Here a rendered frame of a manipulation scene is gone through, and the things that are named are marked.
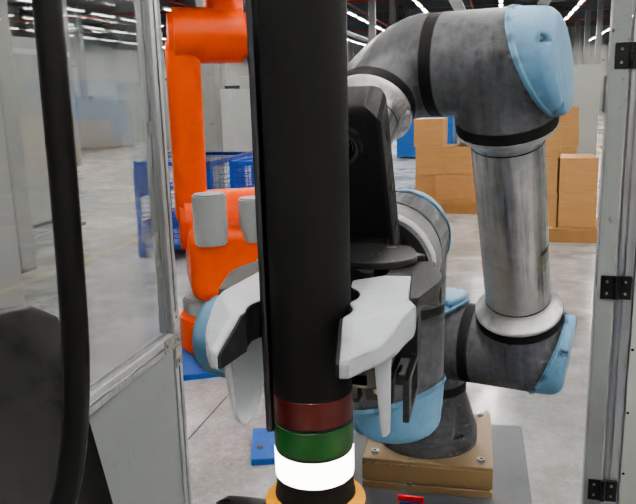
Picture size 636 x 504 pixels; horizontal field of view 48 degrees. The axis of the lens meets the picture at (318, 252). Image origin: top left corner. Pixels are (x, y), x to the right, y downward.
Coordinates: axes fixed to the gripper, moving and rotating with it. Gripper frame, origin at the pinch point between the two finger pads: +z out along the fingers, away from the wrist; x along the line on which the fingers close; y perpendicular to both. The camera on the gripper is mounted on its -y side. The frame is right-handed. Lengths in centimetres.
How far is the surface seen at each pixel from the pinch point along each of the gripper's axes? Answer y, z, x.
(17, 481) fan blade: 7.7, -0.4, 12.8
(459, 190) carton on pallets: 105, -924, 42
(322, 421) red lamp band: 4.0, -1.4, -1.0
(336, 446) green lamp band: 5.2, -1.7, -1.4
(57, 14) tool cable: -11.4, 2.6, 6.7
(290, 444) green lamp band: 5.1, -1.3, 0.4
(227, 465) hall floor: 145, -241, 103
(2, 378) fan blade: 4.1, -2.9, 15.0
